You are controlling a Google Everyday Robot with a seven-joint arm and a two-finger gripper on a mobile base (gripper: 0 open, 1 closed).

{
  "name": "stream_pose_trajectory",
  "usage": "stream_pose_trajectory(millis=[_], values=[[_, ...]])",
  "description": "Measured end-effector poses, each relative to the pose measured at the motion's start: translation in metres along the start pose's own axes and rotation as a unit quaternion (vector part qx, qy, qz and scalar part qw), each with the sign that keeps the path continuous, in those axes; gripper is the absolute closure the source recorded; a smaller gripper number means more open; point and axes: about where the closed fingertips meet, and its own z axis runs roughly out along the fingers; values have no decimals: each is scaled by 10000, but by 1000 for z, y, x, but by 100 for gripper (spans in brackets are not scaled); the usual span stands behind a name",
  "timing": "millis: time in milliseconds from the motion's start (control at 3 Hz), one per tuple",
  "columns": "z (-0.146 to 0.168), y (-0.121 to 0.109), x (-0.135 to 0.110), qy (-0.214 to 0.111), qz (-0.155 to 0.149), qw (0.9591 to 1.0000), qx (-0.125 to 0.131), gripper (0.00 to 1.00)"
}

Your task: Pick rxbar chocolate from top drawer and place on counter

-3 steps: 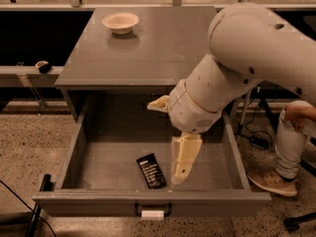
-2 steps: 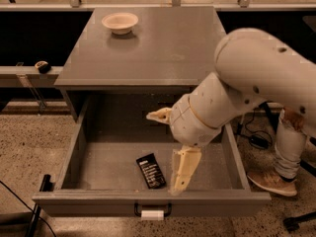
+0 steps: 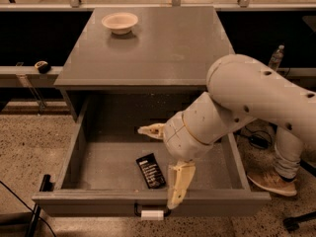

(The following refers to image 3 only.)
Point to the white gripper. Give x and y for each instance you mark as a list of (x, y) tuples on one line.
[(179, 138)]

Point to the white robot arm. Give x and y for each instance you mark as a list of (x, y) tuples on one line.
[(240, 89)]

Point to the open grey top drawer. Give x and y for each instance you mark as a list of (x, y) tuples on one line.
[(100, 177)]

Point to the grey cabinet with counter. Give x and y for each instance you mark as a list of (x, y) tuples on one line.
[(170, 48)]

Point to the tan sneaker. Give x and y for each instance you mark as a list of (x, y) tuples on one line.
[(272, 182)]

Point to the person's leg light trousers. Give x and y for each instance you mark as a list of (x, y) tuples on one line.
[(288, 150)]

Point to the black pole lower left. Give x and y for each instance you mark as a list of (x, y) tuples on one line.
[(45, 186)]

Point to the white paper bowl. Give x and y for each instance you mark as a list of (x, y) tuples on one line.
[(120, 23)]

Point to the black tripod stand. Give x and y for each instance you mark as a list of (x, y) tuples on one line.
[(292, 223)]

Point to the black yellow tape measure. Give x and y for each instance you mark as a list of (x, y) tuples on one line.
[(42, 67)]

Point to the black drawer handle white tape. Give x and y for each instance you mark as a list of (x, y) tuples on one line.
[(151, 212)]

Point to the black power adapter with cable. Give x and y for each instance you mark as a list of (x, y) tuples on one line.
[(259, 139)]

